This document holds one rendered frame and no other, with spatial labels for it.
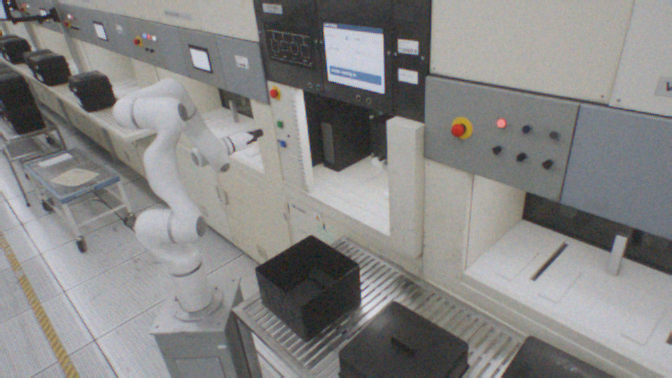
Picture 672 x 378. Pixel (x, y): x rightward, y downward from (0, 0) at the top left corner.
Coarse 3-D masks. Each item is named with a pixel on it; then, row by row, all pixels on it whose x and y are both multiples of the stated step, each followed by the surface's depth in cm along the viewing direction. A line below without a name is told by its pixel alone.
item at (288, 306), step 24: (312, 240) 176; (264, 264) 163; (288, 264) 172; (312, 264) 182; (336, 264) 170; (264, 288) 160; (288, 288) 172; (312, 288) 173; (336, 288) 152; (360, 288) 162; (288, 312) 152; (312, 312) 147; (336, 312) 157; (312, 336) 152
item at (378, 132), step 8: (384, 112) 226; (368, 120) 223; (376, 120) 226; (384, 120) 230; (376, 128) 221; (384, 128) 217; (376, 136) 224; (384, 136) 219; (376, 144) 226; (384, 144) 222; (376, 152) 229; (384, 152) 224
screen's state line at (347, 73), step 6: (330, 66) 165; (330, 72) 166; (336, 72) 164; (342, 72) 161; (348, 72) 159; (354, 72) 157; (360, 72) 154; (354, 78) 158; (360, 78) 156; (366, 78) 153; (372, 78) 151; (378, 78) 149; (378, 84) 151
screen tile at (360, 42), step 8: (360, 40) 148; (368, 40) 146; (360, 48) 150; (368, 48) 147; (376, 48) 145; (360, 56) 151; (376, 56) 146; (360, 64) 153; (368, 64) 150; (376, 64) 148
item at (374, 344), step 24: (384, 312) 147; (408, 312) 146; (360, 336) 139; (384, 336) 138; (408, 336) 138; (432, 336) 137; (456, 336) 136; (360, 360) 132; (384, 360) 131; (408, 360) 130; (432, 360) 130; (456, 360) 129
